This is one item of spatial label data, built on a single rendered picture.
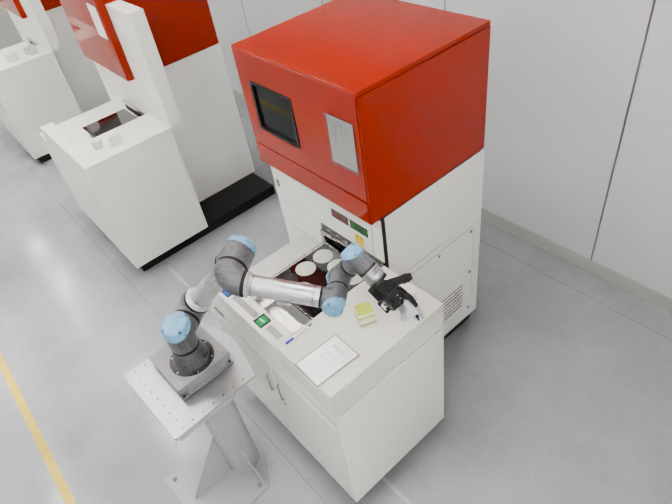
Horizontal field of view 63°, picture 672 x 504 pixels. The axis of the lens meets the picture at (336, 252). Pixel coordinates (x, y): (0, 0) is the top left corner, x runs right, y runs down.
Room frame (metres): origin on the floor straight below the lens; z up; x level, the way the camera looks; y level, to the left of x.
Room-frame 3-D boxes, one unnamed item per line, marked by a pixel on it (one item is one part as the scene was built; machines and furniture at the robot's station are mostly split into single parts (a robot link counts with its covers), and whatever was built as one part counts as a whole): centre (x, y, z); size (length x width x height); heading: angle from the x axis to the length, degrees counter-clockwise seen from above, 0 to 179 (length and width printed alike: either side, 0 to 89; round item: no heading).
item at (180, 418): (1.48, 0.70, 0.75); 0.45 x 0.44 x 0.13; 127
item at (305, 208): (2.11, 0.02, 1.02); 0.82 x 0.03 x 0.40; 34
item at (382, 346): (1.45, -0.04, 0.89); 0.62 x 0.35 x 0.14; 124
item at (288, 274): (1.82, 0.09, 0.90); 0.34 x 0.34 x 0.01; 34
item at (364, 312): (1.47, -0.07, 1.00); 0.07 x 0.07 x 0.07; 11
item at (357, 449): (1.70, 0.14, 0.41); 0.97 x 0.64 x 0.82; 34
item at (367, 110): (2.28, -0.24, 1.52); 0.81 x 0.75 x 0.59; 34
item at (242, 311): (1.67, 0.43, 0.89); 0.55 x 0.09 x 0.14; 34
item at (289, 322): (1.66, 0.30, 0.87); 0.36 x 0.08 x 0.03; 34
